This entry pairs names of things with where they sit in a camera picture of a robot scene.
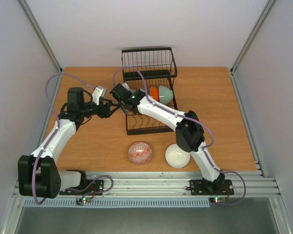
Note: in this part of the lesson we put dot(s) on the black wire dish rack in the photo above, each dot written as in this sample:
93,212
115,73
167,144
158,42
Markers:
158,66

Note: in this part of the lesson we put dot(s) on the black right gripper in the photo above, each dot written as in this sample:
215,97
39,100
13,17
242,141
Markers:
123,104

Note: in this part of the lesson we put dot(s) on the right green circuit board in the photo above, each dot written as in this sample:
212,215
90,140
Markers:
217,199

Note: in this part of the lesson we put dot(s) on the left green circuit board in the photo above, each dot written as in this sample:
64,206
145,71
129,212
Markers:
82,201

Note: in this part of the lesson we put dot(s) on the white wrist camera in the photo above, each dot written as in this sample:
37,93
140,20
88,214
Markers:
125,85
99,92

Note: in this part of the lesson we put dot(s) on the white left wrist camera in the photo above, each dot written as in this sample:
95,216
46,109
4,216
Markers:
99,92

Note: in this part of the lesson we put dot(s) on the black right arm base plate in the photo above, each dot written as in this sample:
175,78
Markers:
197,187

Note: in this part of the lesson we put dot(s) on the grey slotted cable duct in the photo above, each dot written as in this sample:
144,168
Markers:
103,203

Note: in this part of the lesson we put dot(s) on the red white patterned bowl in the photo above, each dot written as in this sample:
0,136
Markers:
140,153

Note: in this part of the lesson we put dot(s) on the plain mint green bowl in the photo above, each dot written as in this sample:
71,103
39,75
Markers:
165,95

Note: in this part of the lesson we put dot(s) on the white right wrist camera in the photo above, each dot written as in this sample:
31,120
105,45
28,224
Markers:
125,85

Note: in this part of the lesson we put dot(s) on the orange bowl white inside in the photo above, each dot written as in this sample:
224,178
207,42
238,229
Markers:
154,93

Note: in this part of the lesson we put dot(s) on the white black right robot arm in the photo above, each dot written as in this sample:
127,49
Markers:
188,130

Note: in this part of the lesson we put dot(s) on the aluminium rail frame front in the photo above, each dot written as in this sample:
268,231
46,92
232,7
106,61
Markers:
173,184

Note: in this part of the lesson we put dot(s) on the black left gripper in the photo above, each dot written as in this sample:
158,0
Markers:
107,113

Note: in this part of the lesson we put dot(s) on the green circuit board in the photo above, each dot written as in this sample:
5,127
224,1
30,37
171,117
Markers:
217,199
82,201

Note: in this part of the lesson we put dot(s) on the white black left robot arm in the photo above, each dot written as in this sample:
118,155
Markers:
38,175

